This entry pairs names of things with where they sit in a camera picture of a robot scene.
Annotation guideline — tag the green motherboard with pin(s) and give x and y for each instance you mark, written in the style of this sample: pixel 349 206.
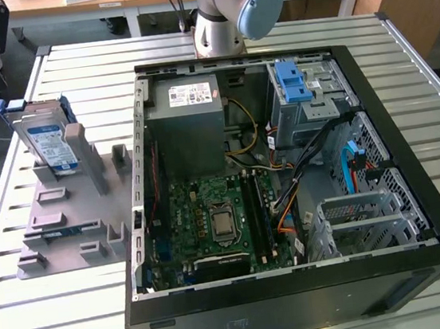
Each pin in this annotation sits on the green motherboard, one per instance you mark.
pixel 223 188

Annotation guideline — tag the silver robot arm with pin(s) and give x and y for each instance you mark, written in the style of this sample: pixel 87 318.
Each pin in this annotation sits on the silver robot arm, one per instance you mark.
pixel 216 32

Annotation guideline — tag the grey parts rack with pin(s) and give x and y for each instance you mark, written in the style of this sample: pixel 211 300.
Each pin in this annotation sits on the grey parts rack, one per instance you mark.
pixel 76 206

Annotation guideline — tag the black graphics card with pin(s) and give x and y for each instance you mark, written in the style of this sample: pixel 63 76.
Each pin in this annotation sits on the black graphics card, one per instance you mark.
pixel 222 266

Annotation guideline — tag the black case fan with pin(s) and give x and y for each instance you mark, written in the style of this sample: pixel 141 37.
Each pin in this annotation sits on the black case fan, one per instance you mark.
pixel 151 189

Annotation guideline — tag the silver CPU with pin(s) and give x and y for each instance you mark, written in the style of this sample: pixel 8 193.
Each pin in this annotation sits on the silver CPU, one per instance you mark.
pixel 223 223

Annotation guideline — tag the metal drive cage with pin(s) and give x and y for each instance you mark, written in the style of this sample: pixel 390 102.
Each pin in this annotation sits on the metal drive cage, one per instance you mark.
pixel 318 110

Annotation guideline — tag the grey power supply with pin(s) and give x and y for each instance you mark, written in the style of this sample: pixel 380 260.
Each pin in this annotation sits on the grey power supply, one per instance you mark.
pixel 189 144

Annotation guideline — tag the blue drive latch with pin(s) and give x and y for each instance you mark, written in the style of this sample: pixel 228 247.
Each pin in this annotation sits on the blue drive latch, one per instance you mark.
pixel 292 83

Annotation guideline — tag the black PC case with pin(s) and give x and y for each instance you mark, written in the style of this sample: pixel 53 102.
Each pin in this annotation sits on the black PC case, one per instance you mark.
pixel 262 315

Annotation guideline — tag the hard disk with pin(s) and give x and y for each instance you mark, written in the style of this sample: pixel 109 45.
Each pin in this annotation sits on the hard disk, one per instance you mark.
pixel 51 145

